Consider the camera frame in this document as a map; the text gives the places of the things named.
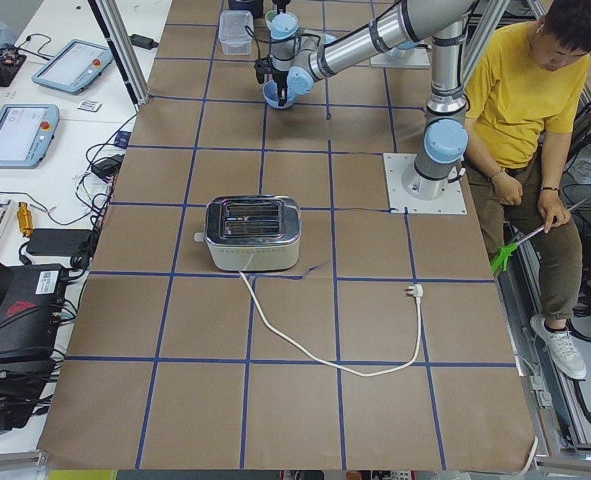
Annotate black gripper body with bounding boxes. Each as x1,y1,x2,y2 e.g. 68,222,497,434
254,58,290,106

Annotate blue bowl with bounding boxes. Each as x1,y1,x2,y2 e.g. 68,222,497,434
263,81,300,111

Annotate green bowl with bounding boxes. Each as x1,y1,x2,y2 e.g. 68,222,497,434
264,10,279,30

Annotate clear plastic container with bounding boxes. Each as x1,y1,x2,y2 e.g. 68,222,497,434
218,10,253,56

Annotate small black power brick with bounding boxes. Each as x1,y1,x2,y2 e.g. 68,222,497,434
129,34,159,50

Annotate silver toaster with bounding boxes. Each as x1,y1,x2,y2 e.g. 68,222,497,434
194,195,302,272

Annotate upper teach pendant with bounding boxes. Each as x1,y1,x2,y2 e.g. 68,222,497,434
31,39,113,94

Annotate teach pendant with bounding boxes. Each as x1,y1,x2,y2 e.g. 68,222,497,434
0,104,60,169
31,39,113,94

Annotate person in yellow shirt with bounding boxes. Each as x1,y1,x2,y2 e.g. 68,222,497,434
465,1,591,380

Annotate lower teach pendant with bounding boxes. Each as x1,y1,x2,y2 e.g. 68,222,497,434
0,104,60,169

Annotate green tipped grabber stick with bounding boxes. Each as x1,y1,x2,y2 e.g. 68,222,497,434
490,194,591,276

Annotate black power adapter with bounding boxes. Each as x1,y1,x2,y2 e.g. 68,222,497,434
26,228,91,256

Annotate orange yellow connector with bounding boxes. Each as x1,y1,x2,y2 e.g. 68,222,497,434
17,202,34,238

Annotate aluminium frame post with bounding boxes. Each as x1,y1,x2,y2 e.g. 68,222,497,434
88,0,150,107

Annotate white toaster power cord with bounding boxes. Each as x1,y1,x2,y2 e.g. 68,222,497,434
238,269,424,378

